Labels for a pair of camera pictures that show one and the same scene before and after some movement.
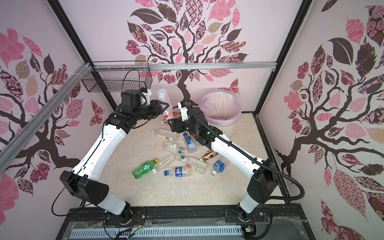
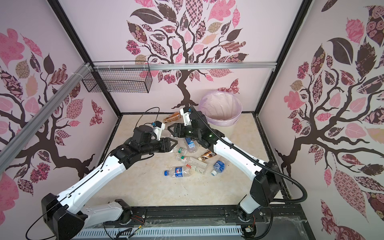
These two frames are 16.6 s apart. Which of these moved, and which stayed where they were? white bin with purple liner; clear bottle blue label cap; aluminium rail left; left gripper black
Moved: left gripper black
Stayed: aluminium rail left; clear bottle blue label cap; white bin with purple liner
